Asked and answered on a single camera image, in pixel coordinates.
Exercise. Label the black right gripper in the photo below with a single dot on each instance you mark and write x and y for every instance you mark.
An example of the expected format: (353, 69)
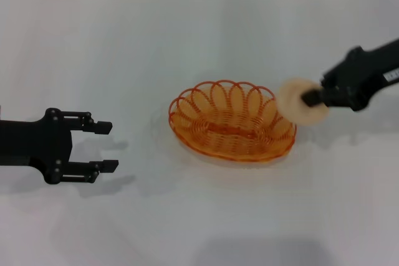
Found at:
(358, 76)

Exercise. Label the orange woven plastic basket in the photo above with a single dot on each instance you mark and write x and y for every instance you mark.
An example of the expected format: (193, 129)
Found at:
(230, 126)

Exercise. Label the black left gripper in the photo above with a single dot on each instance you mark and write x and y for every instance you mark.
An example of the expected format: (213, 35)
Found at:
(34, 144)

